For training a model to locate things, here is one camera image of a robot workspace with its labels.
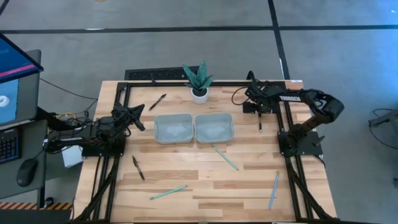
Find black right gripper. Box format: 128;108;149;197
243;81;280;114

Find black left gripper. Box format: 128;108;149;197
110;103;146;132

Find teal pencil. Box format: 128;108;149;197
149;185;188;200
211;144;240;171

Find light blue pencil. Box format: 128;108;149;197
268;171;280;210

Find grey plastic bin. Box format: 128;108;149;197
194;113;235;144
154;113;194;145

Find black perforated floor mat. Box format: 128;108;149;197
124;65;200;81

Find snake plant in white pot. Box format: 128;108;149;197
182;60;215;105

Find white box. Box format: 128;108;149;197
61;144;85;169

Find grey framed monitor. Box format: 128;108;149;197
0;49;42;127

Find black computer mouse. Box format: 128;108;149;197
16;157;39;188

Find black keyboard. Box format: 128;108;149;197
0;127;22;165

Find tilted dark blue monitor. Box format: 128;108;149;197
0;32;44;84

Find grey side desk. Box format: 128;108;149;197
0;119;48;200

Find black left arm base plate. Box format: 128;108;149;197
81;133;127;157

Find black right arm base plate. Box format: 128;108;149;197
277;129;323;157

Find black floor cable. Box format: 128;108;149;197
39;77;99;101

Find dark device with cables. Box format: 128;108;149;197
368;108;398;150

